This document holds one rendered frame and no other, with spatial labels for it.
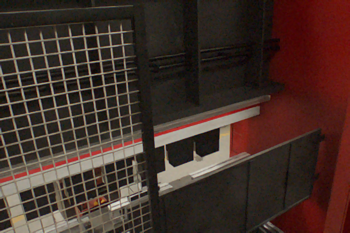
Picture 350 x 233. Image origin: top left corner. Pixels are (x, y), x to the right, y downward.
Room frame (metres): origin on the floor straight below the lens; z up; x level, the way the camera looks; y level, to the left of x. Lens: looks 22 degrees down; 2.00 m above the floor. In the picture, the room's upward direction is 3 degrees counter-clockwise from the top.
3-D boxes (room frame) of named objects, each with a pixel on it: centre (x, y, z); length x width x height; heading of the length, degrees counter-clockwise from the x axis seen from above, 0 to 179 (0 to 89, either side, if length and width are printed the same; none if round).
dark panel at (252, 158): (1.14, -0.30, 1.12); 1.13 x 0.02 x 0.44; 121
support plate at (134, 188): (1.58, 0.24, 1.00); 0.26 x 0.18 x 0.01; 31
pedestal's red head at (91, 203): (1.60, 0.56, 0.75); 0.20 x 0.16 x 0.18; 125
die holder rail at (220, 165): (1.74, -0.31, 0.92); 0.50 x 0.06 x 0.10; 121
